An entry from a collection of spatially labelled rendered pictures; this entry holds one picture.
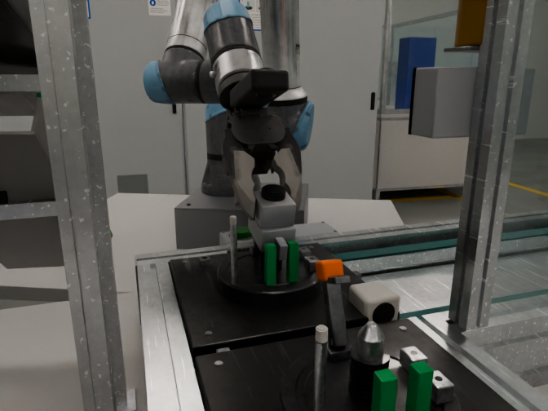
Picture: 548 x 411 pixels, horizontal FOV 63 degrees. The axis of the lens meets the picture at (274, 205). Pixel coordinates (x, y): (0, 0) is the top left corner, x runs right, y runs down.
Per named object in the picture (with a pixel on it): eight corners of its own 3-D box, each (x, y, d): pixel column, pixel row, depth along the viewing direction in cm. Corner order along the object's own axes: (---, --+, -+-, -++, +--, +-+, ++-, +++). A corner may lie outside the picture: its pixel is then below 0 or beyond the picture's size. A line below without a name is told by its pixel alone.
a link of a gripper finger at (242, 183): (248, 235, 59) (249, 174, 63) (257, 214, 54) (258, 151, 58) (223, 232, 58) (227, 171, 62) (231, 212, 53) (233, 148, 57)
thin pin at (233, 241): (230, 282, 55) (228, 215, 53) (236, 281, 55) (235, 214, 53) (232, 285, 54) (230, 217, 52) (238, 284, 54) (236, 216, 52)
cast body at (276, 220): (247, 227, 60) (249, 178, 57) (278, 224, 61) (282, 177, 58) (265, 262, 53) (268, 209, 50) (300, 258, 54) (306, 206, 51)
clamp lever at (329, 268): (324, 345, 41) (313, 261, 42) (344, 341, 41) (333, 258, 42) (341, 352, 37) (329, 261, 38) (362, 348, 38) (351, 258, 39)
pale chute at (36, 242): (6, 269, 59) (12, 238, 62) (110, 263, 61) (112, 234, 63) (-144, 136, 35) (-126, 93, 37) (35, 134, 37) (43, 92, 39)
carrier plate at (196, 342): (170, 271, 68) (169, 258, 67) (317, 253, 75) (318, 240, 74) (192, 364, 46) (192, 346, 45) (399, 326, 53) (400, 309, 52)
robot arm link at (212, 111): (215, 148, 120) (214, 96, 117) (264, 149, 117) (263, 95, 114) (198, 154, 109) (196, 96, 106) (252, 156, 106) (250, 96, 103)
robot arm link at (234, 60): (267, 49, 65) (210, 47, 63) (273, 72, 63) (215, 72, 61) (256, 84, 72) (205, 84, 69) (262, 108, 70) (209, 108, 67)
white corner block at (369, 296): (346, 314, 56) (347, 284, 54) (379, 308, 57) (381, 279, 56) (365, 333, 51) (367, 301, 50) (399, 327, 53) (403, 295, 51)
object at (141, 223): (118, 201, 152) (117, 192, 152) (390, 209, 143) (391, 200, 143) (-42, 297, 85) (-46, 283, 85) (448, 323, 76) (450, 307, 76)
